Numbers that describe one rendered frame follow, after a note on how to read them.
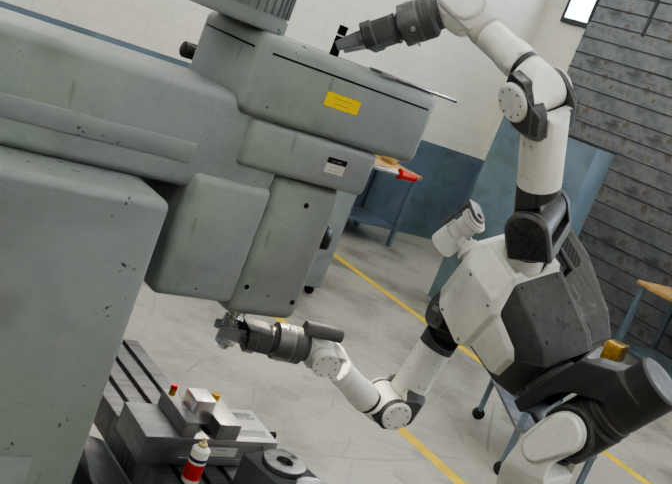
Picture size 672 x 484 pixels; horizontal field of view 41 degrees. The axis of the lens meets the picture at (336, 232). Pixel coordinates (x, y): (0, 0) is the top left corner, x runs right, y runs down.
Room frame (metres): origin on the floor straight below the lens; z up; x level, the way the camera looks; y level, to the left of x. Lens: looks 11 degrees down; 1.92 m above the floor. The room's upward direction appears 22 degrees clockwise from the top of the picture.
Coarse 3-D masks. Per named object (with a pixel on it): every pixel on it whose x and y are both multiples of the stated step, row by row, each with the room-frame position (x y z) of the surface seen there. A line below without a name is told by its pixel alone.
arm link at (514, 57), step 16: (496, 32) 1.78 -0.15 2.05; (480, 48) 1.81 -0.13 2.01; (496, 48) 1.77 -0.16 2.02; (512, 48) 1.75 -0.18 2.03; (528, 48) 1.75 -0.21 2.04; (496, 64) 1.77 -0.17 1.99; (512, 64) 1.74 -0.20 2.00; (528, 64) 1.72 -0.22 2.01; (544, 64) 1.73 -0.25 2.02; (512, 80) 1.71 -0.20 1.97; (528, 80) 1.70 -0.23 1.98; (544, 80) 1.72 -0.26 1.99; (560, 80) 1.74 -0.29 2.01; (528, 96) 1.69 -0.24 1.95; (544, 96) 1.71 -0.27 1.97; (560, 96) 1.74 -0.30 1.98
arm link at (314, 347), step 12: (312, 324) 1.97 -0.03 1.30; (300, 336) 1.95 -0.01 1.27; (312, 336) 1.97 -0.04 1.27; (324, 336) 1.98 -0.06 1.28; (336, 336) 1.99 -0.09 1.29; (300, 348) 1.94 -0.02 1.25; (312, 348) 1.97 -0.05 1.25; (324, 348) 1.97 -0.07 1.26; (300, 360) 1.95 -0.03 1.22; (312, 360) 1.95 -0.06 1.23; (324, 360) 1.94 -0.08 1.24; (336, 360) 1.95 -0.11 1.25; (324, 372) 1.96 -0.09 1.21
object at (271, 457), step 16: (240, 464) 1.63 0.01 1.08; (256, 464) 1.61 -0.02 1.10; (272, 464) 1.61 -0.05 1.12; (288, 464) 1.66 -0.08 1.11; (304, 464) 1.66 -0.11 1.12; (240, 480) 1.62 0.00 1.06; (256, 480) 1.60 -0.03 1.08; (272, 480) 1.58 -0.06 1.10; (288, 480) 1.60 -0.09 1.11; (304, 480) 1.60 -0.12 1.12; (320, 480) 1.62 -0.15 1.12
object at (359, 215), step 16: (384, 160) 10.02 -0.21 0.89; (368, 192) 10.42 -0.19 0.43; (352, 208) 9.67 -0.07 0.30; (400, 208) 9.95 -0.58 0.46; (384, 224) 9.90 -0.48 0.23; (640, 288) 8.46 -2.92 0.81; (656, 288) 8.36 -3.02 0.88; (624, 320) 8.47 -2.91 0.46; (656, 336) 8.88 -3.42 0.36; (640, 352) 8.45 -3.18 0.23; (656, 352) 8.76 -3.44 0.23
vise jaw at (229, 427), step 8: (216, 408) 1.96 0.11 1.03; (224, 408) 1.97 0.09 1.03; (216, 416) 1.92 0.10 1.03; (224, 416) 1.93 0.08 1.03; (232, 416) 1.95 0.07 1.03; (208, 424) 1.92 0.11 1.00; (216, 424) 1.90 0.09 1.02; (224, 424) 1.89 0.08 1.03; (232, 424) 1.91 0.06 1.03; (240, 424) 1.92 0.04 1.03; (216, 432) 1.89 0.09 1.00; (224, 432) 1.89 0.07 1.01; (232, 432) 1.91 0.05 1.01
